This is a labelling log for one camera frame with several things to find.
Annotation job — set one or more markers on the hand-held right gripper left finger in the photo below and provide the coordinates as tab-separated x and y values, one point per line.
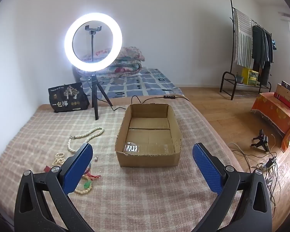
79	165

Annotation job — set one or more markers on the orange cloth covered table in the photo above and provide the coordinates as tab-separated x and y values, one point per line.
268	111

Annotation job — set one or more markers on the wooden box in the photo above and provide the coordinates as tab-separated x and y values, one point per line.
286	99

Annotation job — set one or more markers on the black phone holder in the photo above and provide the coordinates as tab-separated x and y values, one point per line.
93	29

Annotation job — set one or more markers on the black clothes rack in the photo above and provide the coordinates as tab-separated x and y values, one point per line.
232	53

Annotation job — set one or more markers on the power strip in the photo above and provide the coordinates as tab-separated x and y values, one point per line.
268	164

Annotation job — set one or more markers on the cardboard box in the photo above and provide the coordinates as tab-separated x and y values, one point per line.
147	140

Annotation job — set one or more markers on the small black floor tripod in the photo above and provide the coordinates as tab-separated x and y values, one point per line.
262	141

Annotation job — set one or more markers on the pink plaid blanket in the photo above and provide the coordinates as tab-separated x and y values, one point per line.
147	198

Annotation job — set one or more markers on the dark hanging clothes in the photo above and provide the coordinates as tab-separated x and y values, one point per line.
261	48

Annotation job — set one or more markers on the small red tag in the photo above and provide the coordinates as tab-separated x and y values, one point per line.
48	168

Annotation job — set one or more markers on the yellow crate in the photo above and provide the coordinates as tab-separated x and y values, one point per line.
250	76

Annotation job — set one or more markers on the blue patterned mattress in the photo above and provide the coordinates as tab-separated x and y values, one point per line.
147	82

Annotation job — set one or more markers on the folded floral quilt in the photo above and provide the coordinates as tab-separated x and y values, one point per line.
128	60

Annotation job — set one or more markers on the striped towel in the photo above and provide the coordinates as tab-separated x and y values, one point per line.
243	41

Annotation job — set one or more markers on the black snack bag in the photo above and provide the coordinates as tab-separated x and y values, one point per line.
67	98

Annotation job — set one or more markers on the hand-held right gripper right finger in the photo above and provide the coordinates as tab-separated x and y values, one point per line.
207	166

